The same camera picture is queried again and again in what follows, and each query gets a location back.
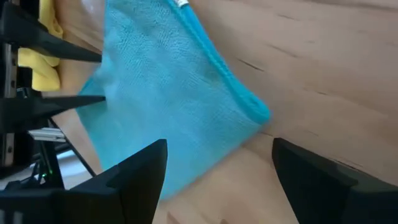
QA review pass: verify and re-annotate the yellow microfiber towel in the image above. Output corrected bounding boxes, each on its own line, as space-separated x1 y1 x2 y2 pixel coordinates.
17 0 65 93

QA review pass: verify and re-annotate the blue microfiber towel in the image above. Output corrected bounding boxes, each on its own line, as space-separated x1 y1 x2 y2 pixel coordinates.
76 0 272 200

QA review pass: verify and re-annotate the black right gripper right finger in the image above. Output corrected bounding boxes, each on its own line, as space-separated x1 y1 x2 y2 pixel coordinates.
272 138 398 224

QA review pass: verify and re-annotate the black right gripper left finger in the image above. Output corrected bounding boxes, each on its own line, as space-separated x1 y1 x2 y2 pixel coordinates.
77 138 169 224

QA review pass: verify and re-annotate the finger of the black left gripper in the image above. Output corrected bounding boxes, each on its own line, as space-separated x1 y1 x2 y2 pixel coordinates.
0 1 103 63
0 95 106 134

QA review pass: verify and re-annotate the silver aluminium bar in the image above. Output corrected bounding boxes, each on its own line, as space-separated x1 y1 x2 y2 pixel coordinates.
27 127 68 143

